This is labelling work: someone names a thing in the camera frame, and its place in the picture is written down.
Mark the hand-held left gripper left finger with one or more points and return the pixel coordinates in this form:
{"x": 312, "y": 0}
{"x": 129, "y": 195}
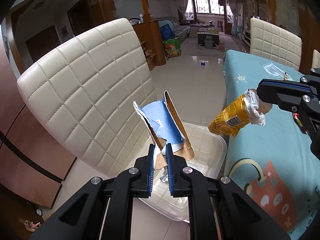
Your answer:
{"x": 150, "y": 170}

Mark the torn blue cardboard box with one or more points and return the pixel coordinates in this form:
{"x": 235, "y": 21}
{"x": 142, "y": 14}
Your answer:
{"x": 160, "y": 120}

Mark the wooden divider cabinet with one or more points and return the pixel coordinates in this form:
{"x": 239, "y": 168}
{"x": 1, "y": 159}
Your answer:
{"x": 152, "y": 37}

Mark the white standing air conditioner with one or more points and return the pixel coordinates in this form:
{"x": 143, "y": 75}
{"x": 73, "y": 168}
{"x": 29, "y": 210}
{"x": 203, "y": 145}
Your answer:
{"x": 240, "y": 15}

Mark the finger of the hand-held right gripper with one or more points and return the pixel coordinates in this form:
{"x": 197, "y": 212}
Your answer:
{"x": 277, "y": 96}
{"x": 282, "y": 83}

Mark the grey waste bin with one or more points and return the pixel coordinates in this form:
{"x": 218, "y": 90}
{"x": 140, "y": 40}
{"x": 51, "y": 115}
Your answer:
{"x": 208, "y": 42}

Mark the grey sofa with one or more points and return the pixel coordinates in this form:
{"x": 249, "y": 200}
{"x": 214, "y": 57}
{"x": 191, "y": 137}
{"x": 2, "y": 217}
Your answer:
{"x": 178, "y": 28}

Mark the clear plastic bin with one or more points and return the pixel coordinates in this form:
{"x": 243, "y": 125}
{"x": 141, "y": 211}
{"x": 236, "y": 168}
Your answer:
{"x": 207, "y": 150}

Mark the blue bag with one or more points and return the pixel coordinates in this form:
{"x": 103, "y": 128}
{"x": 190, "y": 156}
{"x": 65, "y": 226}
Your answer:
{"x": 167, "y": 32}

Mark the dark coffee table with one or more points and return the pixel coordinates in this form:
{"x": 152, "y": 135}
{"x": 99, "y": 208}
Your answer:
{"x": 208, "y": 32}

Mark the yellow snack packet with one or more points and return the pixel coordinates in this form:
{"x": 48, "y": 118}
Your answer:
{"x": 230, "y": 115}

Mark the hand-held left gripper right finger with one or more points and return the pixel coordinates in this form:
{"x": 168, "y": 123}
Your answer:
{"x": 169, "y": 170}

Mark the barred window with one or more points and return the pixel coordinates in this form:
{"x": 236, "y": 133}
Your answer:
{"x": 207, "y": 3}

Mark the light blue printed tablecloth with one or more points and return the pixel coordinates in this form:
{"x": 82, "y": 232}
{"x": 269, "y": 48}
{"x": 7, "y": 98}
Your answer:
{"x": 250, "y": 155}

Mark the cream quilted chair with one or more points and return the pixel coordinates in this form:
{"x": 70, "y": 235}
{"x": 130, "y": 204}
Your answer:
{"x": 316, "y": 60}
{"x": 87, "y": 80}
{"x": 275, "y": 42}

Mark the colourful printed bag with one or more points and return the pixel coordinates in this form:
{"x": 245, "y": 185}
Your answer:
{"x": 172, "y": 48}

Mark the silver foil wrapper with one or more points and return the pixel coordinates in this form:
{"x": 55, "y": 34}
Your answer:
{"x": 164, "y": 177}

